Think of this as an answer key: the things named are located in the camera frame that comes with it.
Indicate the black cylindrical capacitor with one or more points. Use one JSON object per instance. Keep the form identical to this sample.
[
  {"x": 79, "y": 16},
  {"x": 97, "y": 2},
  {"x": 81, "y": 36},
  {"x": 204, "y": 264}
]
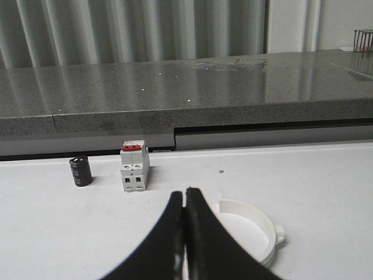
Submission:
[{"x": 81, "y": 172}]

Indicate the white half-ring pipe clamp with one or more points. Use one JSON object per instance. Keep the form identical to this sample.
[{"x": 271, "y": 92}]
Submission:
[{"x": 275, "y": 233}]

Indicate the grey stone countertop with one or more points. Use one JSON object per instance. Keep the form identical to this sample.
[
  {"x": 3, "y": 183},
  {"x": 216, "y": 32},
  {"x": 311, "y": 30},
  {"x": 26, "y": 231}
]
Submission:
[{"x": 256, "y": 89}]

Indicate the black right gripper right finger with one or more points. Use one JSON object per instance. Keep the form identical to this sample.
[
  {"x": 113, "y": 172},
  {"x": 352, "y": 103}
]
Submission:
[{"x": 212, "y": 253}]

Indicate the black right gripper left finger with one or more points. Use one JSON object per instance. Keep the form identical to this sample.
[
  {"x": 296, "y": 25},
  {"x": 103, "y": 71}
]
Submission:
[{"x": 161, "y": 254}]

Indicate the white circuit breaker red switch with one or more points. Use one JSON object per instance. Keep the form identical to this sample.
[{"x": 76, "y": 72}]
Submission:
[{"x": 135, "y": 165}]

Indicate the dark wire rack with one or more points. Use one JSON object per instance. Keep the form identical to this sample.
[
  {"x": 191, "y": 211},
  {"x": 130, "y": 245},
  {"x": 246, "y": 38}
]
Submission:
[{"x": 363, "y": 40}]

